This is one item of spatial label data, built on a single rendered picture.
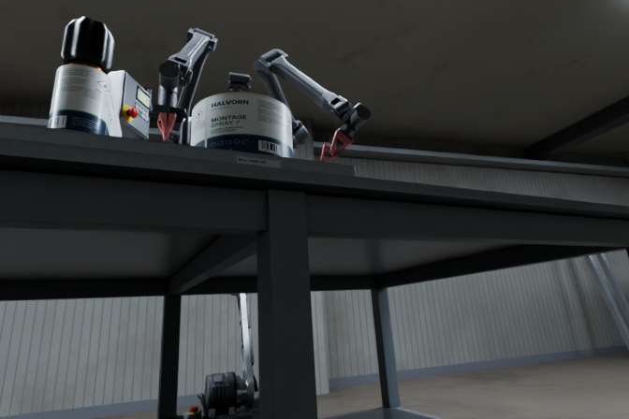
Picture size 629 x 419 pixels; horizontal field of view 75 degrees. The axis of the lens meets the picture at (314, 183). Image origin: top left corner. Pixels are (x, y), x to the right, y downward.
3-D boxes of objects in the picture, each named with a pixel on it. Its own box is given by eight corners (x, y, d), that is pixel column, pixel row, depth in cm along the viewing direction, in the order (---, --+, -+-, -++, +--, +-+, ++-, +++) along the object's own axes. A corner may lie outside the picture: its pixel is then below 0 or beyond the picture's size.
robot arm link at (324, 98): (276, 57, 172) (257, 68, 167) (276, 46, 167) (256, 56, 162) (353, 112, 157) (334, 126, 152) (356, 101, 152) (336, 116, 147)
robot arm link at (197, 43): (215, 49, 165) (188, 38, 163) (218, 36, 162) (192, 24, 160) (189, 87, 130) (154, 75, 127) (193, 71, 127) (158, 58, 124)
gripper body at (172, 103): (185, 114, 122) (187, 93, 125) (150, 108, 118) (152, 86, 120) (182, 123, 128) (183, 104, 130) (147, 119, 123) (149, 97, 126)
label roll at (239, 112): (312, 173, 76) (308, 105, 80) (204, 159, 66) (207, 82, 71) (270, 202, 92) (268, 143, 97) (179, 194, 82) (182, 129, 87)
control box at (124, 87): (93, 122, 135) (98, 73, 141) (124, 143, 151) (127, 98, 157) (121, 119, 133) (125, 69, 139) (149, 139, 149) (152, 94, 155)
